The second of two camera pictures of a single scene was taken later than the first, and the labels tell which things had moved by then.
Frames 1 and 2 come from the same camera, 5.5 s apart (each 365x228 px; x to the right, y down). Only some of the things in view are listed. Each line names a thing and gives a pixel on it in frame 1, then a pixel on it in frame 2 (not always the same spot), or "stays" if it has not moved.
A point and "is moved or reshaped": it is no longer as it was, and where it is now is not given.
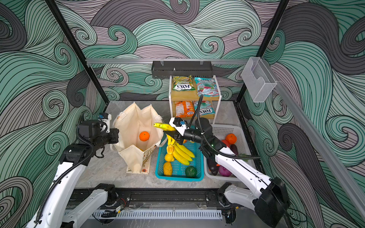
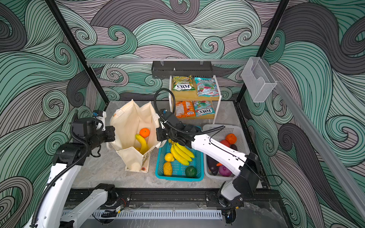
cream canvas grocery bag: x=128 y=125 stays
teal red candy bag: x=207 y=87 stays
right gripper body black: x=194 y=136 → x=165 y=133
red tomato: x=226 y=142 stays
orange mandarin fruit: x=144 y=136 is moved or reshaped
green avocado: x=190 y=172 stays
